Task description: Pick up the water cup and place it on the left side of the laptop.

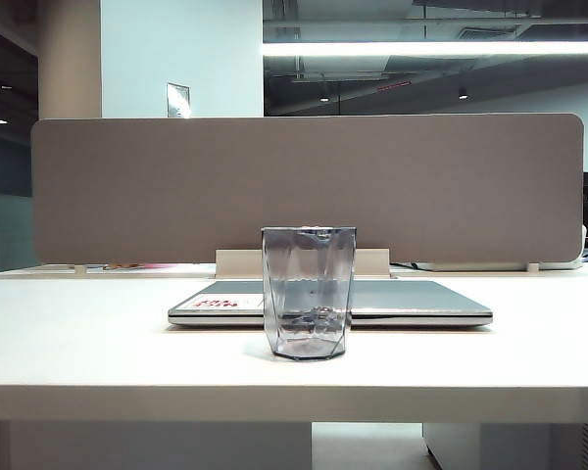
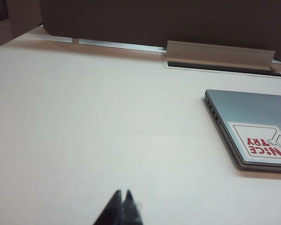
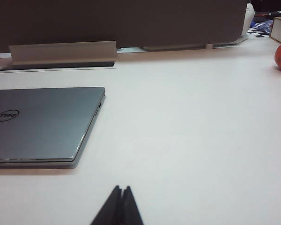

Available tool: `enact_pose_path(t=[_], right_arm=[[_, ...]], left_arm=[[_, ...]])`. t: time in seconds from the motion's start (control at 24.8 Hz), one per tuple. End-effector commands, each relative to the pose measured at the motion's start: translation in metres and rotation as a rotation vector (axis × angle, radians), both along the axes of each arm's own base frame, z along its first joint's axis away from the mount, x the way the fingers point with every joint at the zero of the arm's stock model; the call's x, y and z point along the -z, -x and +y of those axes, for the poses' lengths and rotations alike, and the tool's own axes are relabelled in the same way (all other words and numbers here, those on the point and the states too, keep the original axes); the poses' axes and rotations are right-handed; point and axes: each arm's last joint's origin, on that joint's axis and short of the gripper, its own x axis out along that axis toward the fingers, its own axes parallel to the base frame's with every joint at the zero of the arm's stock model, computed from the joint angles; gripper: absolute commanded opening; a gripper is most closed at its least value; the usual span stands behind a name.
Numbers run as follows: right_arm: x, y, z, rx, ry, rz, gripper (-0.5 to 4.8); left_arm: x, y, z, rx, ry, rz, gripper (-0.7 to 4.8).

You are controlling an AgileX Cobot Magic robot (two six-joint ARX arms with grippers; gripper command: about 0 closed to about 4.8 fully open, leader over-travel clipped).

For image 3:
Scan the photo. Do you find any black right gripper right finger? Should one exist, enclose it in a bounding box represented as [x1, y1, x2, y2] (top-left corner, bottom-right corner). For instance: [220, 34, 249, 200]
[121, 186, 145, 225]

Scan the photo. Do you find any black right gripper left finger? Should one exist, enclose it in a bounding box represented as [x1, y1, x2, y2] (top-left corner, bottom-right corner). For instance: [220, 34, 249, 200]
[90, 185, 122, 225]

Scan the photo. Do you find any silver Dell laptop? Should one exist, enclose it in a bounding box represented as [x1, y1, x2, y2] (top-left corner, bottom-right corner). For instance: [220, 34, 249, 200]
[0, 86, 106, 170]

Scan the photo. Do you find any white flat base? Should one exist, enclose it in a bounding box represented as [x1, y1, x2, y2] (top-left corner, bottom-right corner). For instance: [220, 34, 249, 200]
[140, 34, 249, 52]

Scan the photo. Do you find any taupe fabric desk divider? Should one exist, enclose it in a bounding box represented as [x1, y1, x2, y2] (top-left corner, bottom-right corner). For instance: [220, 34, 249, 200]
[0, 0, 248, 54]

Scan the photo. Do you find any white rounded object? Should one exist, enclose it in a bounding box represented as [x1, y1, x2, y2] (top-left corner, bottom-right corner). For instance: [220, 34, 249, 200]
[243, 3, 255, 35]

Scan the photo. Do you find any blue cloth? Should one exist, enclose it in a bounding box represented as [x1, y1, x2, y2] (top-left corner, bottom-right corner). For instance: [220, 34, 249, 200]
[250, 14, 276, 36]

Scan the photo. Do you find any white brown cardboard box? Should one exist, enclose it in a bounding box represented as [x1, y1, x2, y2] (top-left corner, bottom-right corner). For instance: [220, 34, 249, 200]
[269, 16, 281, 45]

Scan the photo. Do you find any beige cable tray flap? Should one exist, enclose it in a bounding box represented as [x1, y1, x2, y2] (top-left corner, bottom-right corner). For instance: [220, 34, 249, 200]
[8, 41, 118, 64]

